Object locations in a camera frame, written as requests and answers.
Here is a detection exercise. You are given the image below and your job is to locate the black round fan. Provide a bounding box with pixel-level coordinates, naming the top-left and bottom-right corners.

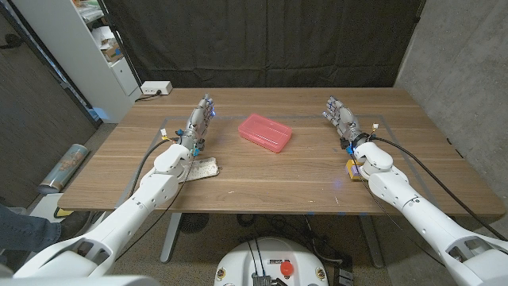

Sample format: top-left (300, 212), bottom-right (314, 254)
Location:
top-left (179, 213), bottom-right (210, 234)

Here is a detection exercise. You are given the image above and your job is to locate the cardboard box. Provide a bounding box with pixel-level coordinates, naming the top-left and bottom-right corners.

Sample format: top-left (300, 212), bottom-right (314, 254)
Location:
top-left (101, 42), bottom-right (125, 63)

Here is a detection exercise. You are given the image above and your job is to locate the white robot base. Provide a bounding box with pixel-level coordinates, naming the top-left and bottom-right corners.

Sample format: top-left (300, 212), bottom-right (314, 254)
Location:
top-left (214, 237), bottom-right (329, 286)

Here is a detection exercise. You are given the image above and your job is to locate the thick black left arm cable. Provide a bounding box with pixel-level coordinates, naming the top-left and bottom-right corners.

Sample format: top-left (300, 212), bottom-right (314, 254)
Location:
top-left (127, 137), bottom-right (178, 198)

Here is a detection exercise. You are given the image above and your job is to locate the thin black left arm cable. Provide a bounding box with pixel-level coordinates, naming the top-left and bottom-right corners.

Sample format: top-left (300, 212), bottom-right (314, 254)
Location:
top-left (114, 153), bottom-right (196, 262)

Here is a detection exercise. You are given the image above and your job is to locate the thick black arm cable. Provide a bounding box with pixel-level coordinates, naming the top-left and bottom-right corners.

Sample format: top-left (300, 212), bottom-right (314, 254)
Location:
top-left (127, 137), bottom-right (178, 198)
top-left (372, 136), bottom-right (508, 242)

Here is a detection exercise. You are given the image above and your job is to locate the white shelf cabinet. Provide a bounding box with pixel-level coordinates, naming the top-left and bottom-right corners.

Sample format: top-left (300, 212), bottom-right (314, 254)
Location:
top-left (11, 0), bottom-right (143, 124)

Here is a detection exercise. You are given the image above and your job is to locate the person's leg in jeans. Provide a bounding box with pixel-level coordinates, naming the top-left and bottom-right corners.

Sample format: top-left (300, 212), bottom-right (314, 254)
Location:
top-left (0, 203), bottom-right (63, 253)

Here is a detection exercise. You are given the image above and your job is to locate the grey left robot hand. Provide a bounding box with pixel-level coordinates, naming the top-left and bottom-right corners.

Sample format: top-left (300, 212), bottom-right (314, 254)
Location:
top-left (177, 94), bottom-right (217, 152)

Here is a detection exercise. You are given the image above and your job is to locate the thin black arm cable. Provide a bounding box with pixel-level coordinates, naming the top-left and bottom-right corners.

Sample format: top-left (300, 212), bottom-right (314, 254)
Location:
top-left (114, 153), bottom-right (196, 262)
top-left (349, 153), bottom-right (446, 268)

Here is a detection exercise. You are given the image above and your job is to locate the black fabric mat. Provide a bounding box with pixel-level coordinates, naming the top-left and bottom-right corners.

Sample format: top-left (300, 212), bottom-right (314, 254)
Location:
top-left (102, 0), bottom-right (426, 89)

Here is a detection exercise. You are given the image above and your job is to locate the pink plastic pencil case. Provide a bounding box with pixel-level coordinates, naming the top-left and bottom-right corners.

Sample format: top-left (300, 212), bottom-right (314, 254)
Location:
top-left (237, 113), bottom-right (293, 154)

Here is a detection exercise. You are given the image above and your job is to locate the white power strip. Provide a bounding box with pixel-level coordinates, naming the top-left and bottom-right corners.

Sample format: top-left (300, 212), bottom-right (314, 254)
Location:
top-left (140, 80), bottom-right (174, 96)

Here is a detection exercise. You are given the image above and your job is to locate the grey table leg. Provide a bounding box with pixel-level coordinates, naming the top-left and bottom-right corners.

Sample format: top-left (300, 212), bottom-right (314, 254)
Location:
top-left (359, 214), bottom-right (385, 269)
top-left (160, 212), bottom-right (183, 264)

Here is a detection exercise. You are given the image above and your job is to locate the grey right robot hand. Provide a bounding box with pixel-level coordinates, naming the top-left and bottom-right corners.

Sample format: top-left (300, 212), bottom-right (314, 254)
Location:
top-left (321, 95), bottom-right (372, 150)

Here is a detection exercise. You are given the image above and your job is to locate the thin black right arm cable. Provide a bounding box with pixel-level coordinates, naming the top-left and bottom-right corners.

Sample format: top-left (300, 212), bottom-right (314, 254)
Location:
top-left (349, 153), bottom-right (446, 268)

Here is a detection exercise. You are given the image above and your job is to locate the white dotted fabric pouch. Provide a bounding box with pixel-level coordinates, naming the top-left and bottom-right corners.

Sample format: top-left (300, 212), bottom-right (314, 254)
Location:
top-left (180, 157), bottom-right (221, 183)

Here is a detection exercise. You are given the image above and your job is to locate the small yellow box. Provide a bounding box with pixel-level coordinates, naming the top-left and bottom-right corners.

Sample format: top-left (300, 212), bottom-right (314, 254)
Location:
top-left (344, 159), bottom-right (363, 182)

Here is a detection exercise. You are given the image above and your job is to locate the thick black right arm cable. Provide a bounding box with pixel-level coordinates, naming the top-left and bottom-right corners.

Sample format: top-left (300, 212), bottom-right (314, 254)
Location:
top-left (372, 136), bottom-right (508, 242)

